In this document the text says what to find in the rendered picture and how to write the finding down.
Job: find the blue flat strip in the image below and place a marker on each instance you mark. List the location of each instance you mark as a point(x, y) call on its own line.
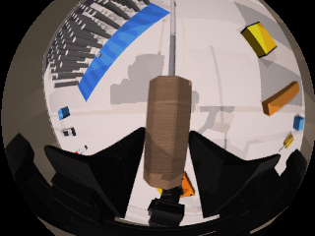
point(116, 44)

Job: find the small blue block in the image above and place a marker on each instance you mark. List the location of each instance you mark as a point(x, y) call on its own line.
point(298, 122)
point(63, 113)

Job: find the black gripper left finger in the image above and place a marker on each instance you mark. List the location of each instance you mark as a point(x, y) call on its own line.
point(111, 172)

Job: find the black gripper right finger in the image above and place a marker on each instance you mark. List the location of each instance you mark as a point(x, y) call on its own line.
point(220, 174)

